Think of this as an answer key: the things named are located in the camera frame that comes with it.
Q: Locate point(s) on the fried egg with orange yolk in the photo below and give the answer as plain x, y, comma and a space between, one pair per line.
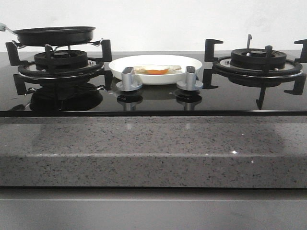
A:
156, 69

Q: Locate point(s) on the silver stove knob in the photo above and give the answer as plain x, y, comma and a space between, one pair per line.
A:
130, 81
190, 83

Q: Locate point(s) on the silver left stove knob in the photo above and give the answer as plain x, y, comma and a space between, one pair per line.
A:
130, 81

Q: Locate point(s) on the black glass gas stove top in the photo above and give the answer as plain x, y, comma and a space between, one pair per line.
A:
220, 96

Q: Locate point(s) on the silver right stove knob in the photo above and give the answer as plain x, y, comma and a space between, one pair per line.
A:
190, 83

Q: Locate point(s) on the black left gas burner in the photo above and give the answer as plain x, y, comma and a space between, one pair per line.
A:
62, 60

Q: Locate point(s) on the black gas burner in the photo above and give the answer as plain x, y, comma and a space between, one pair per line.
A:
62, 60
255, 58

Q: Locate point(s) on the black right pan support grate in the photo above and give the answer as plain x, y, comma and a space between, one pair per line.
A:
263, 78

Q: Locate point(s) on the black frying pan green handle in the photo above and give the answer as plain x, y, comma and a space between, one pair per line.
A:
54, 36

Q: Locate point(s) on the black right gas burner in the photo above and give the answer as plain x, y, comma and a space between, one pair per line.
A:
255, 58

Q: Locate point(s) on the grey cabinet drawer front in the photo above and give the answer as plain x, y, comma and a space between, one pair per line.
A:
152, 209

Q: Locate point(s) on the white ceramic plate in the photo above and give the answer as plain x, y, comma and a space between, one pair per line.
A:
118, 65

